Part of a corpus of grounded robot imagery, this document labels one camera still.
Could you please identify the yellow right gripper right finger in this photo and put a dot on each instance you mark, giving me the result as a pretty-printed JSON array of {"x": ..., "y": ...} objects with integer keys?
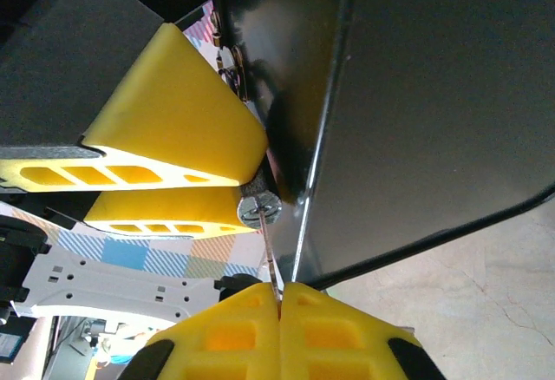
[{"x": 342, "y": 336}]

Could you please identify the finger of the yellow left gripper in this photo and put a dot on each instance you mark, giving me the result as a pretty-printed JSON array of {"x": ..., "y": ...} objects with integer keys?
[
  {"x": 173, "y": 106},
  {"x": 173, "y": 211}
]

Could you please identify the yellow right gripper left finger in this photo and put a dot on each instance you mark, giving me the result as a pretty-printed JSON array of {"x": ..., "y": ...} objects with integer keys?
[{"x": 225, "y": 336}]

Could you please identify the small silver key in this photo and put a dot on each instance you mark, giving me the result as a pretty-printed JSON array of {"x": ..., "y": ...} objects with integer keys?
[{"x": 269, "y": 254}]

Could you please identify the black box with painting lid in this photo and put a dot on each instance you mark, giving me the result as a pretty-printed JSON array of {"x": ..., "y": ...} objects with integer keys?
[{"x": 433, "y": 93}]

